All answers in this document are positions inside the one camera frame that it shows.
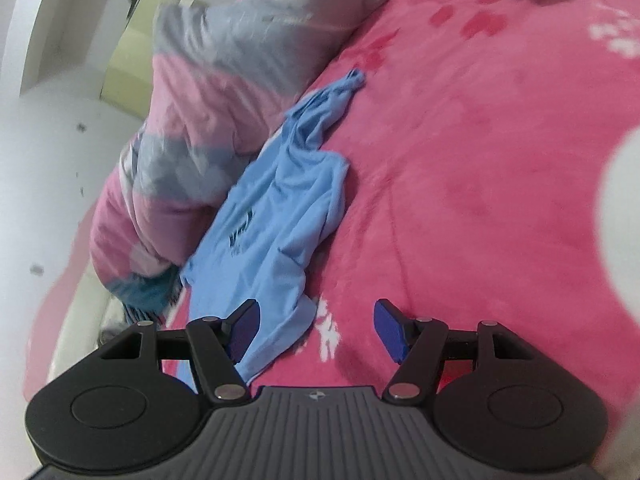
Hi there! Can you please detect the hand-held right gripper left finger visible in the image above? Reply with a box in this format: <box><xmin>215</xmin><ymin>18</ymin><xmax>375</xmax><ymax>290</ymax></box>
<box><xmin>97</xmin><ymin>299</ymin><xmax>261</xmax><ymax>406</ymax></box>

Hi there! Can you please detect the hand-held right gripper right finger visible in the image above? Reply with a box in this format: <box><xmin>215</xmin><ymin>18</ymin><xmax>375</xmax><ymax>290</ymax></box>
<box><xmin>375</xmin><ymin>298</ymin><xmax>536</xmax><ymax>405</ymax></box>

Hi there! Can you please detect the light blue t-shirt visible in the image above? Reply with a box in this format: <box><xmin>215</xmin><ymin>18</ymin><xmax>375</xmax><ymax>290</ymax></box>
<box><xmin>180</xmin><ymin>67</ymin><xmax>368</xmax><ymax>386</ymax></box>

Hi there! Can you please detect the pink white bed headboard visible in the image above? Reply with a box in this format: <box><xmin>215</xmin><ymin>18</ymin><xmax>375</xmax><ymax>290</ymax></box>
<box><xmin>22</xmin><ymin>200</ymin><xmax>131</xmax><ymax>401</ymax></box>

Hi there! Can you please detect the pink floral fleece blanket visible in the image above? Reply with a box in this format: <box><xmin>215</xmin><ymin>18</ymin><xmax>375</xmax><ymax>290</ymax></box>
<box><xmin>160</xmin><ymin>0</ymin><xmax>640</xmax><ymax>411</ymax></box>

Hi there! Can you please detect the pink grey floral duvet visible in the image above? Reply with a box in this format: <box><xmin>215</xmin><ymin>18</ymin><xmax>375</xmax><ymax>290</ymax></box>
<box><xmin>90</xmin><ymin>0</ymin><xmax>417</xmax><ymax>322</ymax></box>

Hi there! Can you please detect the pale green box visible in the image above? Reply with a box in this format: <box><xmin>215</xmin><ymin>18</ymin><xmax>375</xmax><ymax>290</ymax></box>
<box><xmin>102</xmin><ymin>0</ymin><xmax>212</xmax><ymax>122</ymax></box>

